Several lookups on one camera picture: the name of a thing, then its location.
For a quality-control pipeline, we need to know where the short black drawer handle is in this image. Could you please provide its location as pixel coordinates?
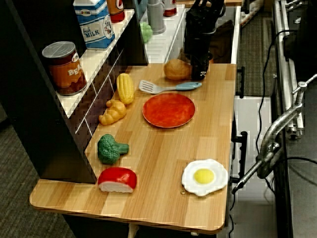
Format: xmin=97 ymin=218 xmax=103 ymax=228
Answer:
xmin=235 ymin=66 xmax=246 ymax=99

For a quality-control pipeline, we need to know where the white toy sink basin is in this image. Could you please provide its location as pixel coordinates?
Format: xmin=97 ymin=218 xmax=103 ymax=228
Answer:
xmin=138 ymin=4 xmax=242 ymax=65

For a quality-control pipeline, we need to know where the red round plate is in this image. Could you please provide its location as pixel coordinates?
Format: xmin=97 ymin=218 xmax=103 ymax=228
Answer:
xmin=142 ymin=93 xmax=196 ymax=128

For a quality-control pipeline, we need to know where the metal c-clamp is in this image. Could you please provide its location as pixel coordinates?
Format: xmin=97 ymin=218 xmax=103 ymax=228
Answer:
xmin=231 ymin=73 xmax=317 ymax=194

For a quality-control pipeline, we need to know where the black toy kitchen shelf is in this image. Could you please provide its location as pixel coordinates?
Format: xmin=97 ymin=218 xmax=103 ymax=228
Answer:
xmin=0 ymin=0 xmax=149 ymax=184

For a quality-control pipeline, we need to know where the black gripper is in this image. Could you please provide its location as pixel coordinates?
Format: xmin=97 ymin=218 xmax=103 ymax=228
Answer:
xmin=183 ymin=6 xmax=219 ymax=81

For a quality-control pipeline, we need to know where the black cable loop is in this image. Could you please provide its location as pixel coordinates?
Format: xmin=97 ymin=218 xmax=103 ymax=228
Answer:
xmin=264 ymin=156 xmax=317 ymax=180

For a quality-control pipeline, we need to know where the yellow toy corn cob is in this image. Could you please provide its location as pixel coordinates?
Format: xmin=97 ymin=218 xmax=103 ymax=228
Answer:
xmin=116 ymin=73 xmax=135 ymax=105

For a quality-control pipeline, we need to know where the green toy broccoli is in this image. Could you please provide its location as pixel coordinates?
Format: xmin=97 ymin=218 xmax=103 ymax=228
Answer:
xmin=97 ymin=133 xmax=130 ymax=165

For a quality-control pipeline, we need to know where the toy spatula blue handle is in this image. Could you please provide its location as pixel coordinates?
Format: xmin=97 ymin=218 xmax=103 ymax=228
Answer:
xmin=138 ymin=79 xmax=203 ymax=95

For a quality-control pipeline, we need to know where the light green toy vegetable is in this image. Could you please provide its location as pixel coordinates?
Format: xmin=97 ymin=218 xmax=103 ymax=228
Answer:
xmin=139 ymin=21 xmax=154 ymax=44

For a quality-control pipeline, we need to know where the toy chicken drumstick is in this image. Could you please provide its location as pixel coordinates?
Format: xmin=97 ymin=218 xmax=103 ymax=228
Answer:
xmin=163 ymin=59 xmax=193 ymax=81

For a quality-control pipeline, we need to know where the long black drawer handle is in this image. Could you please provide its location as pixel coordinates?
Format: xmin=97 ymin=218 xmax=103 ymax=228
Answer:
xmin=230 ymin=131 xmax=248 ymax=179

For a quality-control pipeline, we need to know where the aluminium extrusion rail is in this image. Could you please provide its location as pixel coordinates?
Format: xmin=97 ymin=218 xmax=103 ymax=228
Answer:
xmin=271 ymin=0 xmax=306 ymax=139

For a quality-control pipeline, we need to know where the orange toy croissant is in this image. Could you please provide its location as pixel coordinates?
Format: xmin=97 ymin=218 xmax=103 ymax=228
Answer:
xmin=98 ymin=99 xmax=127 ymax=126

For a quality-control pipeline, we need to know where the blue toy milk carton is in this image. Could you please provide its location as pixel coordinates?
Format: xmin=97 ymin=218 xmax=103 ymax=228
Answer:
xmin=72 ymin=0 xmax=116 ymax=50

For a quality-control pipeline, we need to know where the red white sushi piece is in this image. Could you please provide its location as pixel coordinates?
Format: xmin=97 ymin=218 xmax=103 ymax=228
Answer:
xmin=97 ymin=167 xmax=138 ymax=193

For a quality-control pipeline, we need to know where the toy fried egg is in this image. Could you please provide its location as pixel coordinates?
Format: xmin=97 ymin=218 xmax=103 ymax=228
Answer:
xmin=181 ymin=158 xmax=229 ymax=197

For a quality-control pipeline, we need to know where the black thin cable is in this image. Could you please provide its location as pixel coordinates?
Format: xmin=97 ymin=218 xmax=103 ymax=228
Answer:
xmin=255 ymin=29 xmax=299 ymax=156

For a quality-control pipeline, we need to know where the toy beans can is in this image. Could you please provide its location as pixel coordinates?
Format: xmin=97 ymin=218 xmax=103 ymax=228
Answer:
xmin=41 ymin=41 xmax=88 ymax=96

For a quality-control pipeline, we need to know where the orange toy sauce bottle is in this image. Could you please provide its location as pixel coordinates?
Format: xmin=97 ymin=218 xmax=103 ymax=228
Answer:
xmin=106 ymin=0 xmax=126 ymax=23

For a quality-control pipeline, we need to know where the red white toy can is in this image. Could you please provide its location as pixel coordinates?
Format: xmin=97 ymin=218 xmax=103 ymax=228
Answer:
xmin=162 ymin=0 xmax=178 ymax=17

